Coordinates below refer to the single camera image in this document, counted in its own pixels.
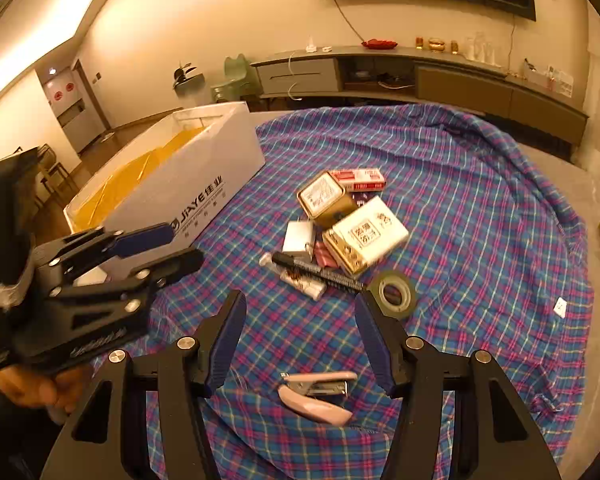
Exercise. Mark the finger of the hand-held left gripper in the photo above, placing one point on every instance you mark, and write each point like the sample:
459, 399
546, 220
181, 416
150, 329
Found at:
145, 237
180, 261

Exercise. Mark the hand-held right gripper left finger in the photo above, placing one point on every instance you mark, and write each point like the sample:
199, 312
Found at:
227, 340

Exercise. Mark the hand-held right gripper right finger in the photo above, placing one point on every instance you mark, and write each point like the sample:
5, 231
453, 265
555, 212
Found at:
372, 340

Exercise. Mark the white foam box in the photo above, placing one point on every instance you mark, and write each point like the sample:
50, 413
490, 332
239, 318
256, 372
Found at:
190, 180

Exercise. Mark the pink stapler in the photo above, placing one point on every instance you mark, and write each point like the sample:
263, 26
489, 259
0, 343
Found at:
315, 405

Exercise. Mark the white tissue pack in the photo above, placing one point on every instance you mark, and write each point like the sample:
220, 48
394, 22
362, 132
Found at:
365, 232

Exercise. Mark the gold metal tin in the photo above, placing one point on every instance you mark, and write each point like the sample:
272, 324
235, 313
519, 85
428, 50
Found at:
325, 197

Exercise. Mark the red staple box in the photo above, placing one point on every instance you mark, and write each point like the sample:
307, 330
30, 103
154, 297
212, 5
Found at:
362, 180

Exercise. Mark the person's left forearm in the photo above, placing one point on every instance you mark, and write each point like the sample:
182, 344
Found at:
10, 440

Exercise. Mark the person's left hand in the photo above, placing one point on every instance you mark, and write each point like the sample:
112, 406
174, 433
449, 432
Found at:
30, 390

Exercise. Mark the roll of clear tape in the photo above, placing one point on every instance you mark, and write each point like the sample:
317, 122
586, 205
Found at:
397, 311

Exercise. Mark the clear plastic tube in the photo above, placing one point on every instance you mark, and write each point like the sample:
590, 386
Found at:
307, 287

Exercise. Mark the pink binder clip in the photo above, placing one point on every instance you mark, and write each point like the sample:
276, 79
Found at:
324, 255

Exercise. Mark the wooden chair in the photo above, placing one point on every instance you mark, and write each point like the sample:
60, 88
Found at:
52, 170

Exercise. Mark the black marker pen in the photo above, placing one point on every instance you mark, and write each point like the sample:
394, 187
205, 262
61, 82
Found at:
305, 266

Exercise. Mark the white charger adapter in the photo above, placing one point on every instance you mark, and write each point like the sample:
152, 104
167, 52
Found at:
297, 237

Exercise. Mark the grey double door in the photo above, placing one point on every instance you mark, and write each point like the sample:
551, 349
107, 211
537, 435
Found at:
75, 110

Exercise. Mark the blue plaid cloth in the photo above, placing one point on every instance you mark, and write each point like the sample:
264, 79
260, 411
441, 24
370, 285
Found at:
480, 235

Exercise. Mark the potted plant white pot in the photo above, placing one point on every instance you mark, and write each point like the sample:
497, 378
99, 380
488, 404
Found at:
187, 72

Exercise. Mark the green plastic chair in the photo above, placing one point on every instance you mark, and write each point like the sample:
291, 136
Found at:
240, 75

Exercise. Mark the grey TV cabinet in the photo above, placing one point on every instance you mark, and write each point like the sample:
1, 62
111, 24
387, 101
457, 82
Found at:
455, 82

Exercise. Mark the red plate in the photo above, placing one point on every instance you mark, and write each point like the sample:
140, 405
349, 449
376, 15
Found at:
380, 43

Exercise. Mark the gold ornament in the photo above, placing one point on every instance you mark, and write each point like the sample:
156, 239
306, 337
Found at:
436, 45

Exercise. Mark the cluster of clear glasses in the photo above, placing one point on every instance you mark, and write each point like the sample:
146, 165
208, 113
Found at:
480, 50

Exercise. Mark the white box of papers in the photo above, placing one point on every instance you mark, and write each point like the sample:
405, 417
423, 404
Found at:
555, 80

